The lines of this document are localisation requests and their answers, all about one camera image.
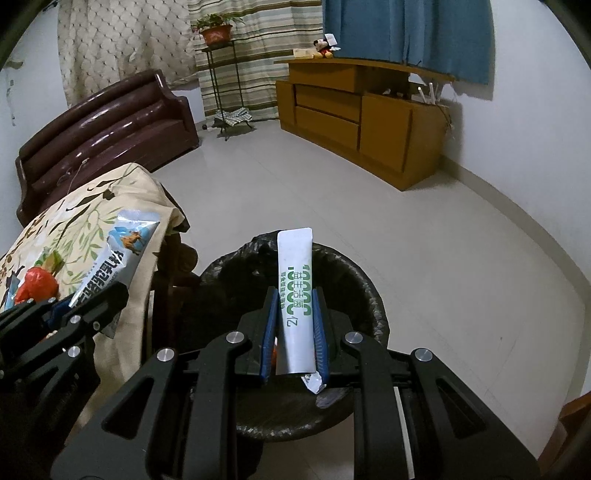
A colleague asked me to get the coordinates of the green white wrapper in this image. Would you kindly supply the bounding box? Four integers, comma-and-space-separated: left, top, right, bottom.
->
276, 227, 325, 395

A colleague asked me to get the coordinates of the orange plastic bag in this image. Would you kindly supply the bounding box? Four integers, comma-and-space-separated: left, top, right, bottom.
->
14, 266, 59, 304

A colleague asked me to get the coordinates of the blue white snack bag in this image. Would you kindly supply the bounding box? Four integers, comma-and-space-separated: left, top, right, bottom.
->
67, 209, 164, 340

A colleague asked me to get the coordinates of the black lined trash bin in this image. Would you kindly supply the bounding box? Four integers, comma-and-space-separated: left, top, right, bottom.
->
200, 231, 390, 442

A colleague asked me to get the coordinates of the floral beige tablecloth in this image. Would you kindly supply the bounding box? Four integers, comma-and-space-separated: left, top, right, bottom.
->
1, 163, 185, 435

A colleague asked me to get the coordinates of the black metal plant stand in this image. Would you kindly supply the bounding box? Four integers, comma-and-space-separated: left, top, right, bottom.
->
202, 40, 253, 141

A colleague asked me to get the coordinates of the folded striped cloth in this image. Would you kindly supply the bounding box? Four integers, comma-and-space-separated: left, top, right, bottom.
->
214, 107, 252, 127

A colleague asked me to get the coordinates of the wooden tv cabinet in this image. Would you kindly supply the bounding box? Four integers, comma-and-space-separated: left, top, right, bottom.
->
276, 58, 455, 191

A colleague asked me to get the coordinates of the dark brown leather sofa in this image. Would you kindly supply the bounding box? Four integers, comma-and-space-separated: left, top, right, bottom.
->
15, 70, 199, 226

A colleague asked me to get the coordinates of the striped curtain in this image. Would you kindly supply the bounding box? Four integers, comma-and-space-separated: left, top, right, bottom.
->
188, 0, 322, 121

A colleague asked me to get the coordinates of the small box on cabinet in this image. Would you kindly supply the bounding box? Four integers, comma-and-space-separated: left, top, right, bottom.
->
293, 48, 318, 59

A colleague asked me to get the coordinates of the mickey mouse plush toy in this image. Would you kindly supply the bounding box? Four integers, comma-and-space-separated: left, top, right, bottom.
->
312, 39, 334, 59

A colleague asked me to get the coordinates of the white wifi router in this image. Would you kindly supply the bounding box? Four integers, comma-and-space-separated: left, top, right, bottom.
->
410, 82, 443, 105

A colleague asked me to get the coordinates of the potted green plant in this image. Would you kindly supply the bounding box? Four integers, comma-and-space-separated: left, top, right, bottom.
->
191, 13, 243, 47

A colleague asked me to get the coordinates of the beige patterned curtain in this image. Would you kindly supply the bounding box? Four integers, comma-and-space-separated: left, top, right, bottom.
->
57, 0, 197, 106

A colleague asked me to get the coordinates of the blue curtain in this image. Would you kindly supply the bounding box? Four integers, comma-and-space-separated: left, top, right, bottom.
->
322, 0, 494, 85

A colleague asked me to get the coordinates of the white cable on sofa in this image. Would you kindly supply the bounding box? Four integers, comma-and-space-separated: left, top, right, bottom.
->
56, 158, 90, 195

